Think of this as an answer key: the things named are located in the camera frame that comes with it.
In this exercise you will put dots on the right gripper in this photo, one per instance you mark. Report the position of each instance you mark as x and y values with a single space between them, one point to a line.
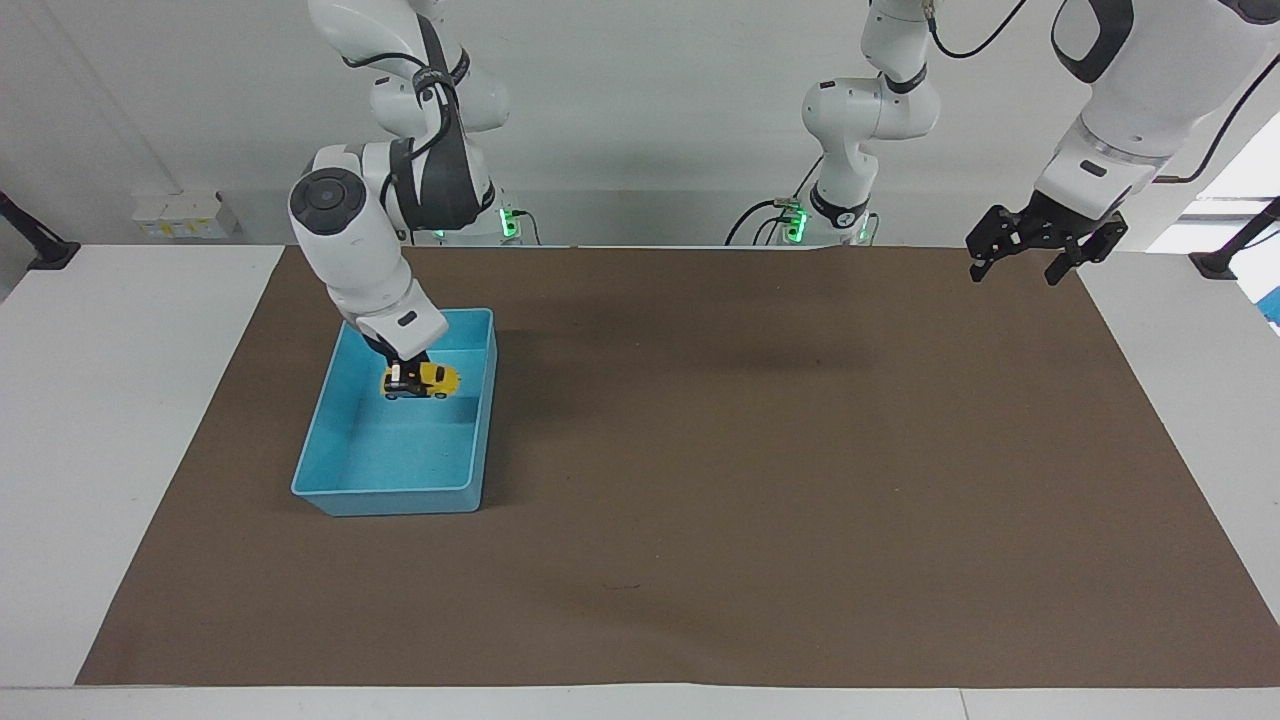
398 353

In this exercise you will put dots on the yellow toy beetle car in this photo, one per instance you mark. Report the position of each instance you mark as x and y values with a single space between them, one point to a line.
432 378

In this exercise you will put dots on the black stand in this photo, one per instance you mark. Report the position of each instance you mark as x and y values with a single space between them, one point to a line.
1235 250
35 245

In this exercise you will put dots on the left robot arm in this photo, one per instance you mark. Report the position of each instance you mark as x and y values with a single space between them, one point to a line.
1140 90

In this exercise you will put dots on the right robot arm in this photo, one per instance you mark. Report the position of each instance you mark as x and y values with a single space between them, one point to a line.
345 240

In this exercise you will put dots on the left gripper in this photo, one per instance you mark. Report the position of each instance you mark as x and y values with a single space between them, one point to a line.
1058 226

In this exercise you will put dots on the blue plastic bin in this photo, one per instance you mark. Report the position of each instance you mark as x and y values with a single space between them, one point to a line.
400 455

